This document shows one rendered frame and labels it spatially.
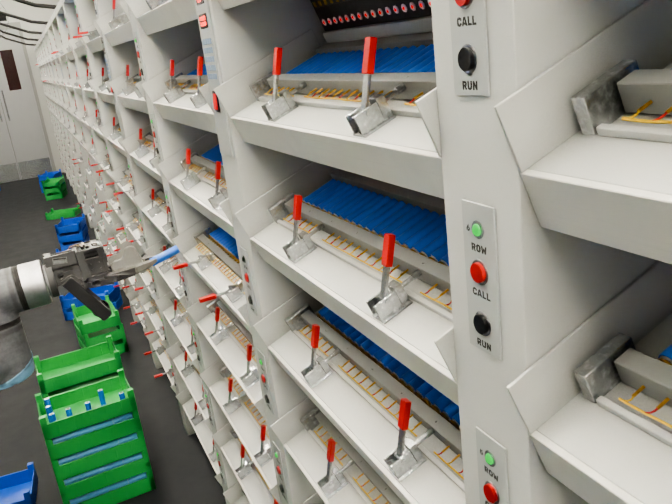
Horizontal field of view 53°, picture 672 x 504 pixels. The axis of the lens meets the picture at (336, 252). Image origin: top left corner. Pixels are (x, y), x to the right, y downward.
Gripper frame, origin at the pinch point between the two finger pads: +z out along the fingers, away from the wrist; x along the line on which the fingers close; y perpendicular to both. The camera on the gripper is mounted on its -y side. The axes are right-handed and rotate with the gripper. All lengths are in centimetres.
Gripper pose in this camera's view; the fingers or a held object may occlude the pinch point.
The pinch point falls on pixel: (150, 263)
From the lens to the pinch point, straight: 147.3
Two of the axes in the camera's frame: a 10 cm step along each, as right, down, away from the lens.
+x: -4.2, -2.3, 8.8
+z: 8.9, -2.6, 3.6
